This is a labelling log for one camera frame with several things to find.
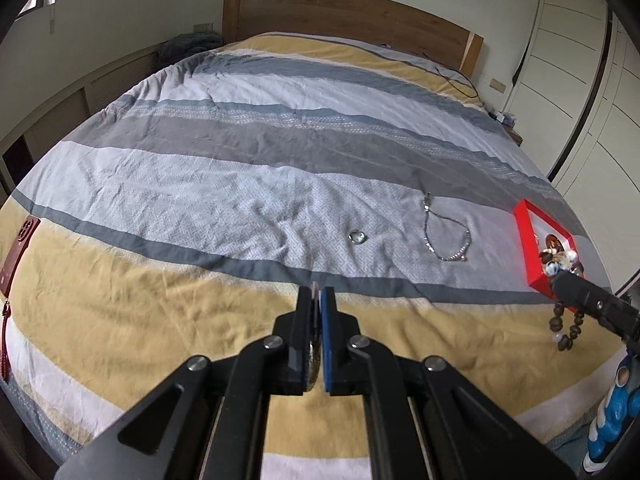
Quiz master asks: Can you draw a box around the white wardrobe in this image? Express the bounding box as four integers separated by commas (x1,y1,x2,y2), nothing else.
502,0,640,301

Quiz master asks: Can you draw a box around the red box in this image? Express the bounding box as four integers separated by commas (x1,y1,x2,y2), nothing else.
514,199,587,302

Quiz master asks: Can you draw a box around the striped bed blanket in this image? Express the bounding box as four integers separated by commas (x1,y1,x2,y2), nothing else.
0,31,626,480

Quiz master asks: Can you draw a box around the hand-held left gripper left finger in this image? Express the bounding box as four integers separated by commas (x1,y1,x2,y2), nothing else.
52,286,317,480

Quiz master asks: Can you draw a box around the silver chain bracelet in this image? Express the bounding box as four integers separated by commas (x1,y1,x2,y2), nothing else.
422,191,472,262

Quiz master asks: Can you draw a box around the dark beaded bracelet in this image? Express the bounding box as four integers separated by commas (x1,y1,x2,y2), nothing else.
537,242,587,354

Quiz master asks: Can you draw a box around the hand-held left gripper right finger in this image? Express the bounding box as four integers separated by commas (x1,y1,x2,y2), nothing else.
321,287,576,480

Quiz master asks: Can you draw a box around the low wooden cabinet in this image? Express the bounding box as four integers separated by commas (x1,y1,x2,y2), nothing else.
0,40,166,196

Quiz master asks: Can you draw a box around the wooden headboard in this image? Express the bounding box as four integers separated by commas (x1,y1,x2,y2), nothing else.
222,0,485,77

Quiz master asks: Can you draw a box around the red tassel ornament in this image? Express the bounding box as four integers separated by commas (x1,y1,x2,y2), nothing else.
0,215,42,381

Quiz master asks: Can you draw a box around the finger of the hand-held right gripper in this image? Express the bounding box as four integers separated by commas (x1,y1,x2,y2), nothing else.
549,271,640,348

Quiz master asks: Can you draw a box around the grey folded cloth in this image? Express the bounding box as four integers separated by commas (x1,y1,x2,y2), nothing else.
159,31,223,61

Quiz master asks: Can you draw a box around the black cable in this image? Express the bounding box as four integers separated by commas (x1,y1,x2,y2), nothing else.
420,51,483,106

